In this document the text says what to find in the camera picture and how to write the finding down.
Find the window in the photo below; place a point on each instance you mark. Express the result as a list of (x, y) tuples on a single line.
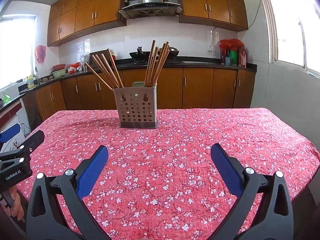
[(293, 33), (18, 35)]

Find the upper wooden wall cabinets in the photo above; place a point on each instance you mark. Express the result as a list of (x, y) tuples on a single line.
[(71, 19)]

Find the red plastic bag hanging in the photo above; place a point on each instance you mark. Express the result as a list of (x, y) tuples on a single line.
[(40, 53)]

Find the window right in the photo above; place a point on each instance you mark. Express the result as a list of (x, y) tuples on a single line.
[(293, 33)]

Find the red floral tablecloth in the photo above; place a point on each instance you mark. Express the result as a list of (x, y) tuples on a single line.
[(161, 183)]

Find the perforated metal utensil holder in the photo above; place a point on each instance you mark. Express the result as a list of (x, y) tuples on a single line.
[(137, 106)]

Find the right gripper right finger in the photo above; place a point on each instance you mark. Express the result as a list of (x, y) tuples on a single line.
[(274, 218)]

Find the green basin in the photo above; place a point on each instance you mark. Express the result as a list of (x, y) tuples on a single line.
[(58, 73)]

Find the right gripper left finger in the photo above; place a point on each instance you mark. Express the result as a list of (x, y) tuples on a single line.
[(45, 218)]

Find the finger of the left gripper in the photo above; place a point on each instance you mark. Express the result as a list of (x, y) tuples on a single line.
[(8, 134), (28, 146)]

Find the dark cutting board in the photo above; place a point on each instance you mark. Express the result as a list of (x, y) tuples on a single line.
[(99, 53)]

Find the lower wooden kitchen cabinets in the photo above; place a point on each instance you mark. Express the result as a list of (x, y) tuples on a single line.
[(177, 87)]

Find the steel range hood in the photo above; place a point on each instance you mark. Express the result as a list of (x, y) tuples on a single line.
[(130, 9)]

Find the black wok with lid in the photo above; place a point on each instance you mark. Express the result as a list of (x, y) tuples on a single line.
[(173, 53)]

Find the red bag of bottles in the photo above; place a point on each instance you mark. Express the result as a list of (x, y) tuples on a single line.
[(233, 44)]

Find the thin wooden chopstick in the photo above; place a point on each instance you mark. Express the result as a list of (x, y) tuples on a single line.
[(95, 73)]

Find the yellow detergent bottle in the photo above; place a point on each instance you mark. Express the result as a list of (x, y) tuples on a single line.
[(30, 82)]

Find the left hand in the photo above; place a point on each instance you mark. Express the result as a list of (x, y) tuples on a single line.
[(16, 210)]

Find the window left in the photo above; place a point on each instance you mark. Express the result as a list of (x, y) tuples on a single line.
[(18, 35)]

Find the black wok with handle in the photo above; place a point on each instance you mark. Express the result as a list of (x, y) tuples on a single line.
[(140, 56)]

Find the green canister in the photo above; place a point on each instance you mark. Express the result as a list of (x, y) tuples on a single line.
[(234, 57)]

